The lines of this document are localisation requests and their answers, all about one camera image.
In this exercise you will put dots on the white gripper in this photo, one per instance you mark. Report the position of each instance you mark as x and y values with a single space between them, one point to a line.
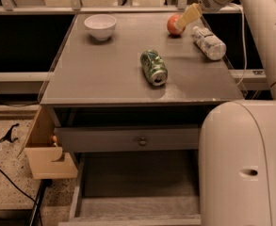
194 11

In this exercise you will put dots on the red apple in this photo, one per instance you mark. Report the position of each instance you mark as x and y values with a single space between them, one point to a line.
171 26

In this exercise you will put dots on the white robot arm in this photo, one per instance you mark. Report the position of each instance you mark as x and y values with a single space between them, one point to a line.
237 146

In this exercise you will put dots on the grey top drawer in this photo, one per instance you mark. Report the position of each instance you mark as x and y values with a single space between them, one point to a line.
128 139

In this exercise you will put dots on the grey drawer cabinet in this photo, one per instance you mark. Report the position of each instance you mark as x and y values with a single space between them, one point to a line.
101 83

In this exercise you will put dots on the grey open middle drawer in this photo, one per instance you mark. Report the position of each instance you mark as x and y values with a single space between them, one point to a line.
158 188

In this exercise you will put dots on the clear plastic water bottle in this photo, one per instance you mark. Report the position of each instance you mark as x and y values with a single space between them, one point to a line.
213 47

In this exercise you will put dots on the green soda can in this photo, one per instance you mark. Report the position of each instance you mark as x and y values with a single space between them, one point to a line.
154 68

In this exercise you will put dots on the white ceramic bowl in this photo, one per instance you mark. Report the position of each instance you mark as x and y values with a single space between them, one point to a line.
101 26

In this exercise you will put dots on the black clamp tool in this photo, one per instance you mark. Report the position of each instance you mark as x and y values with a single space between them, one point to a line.
8 136

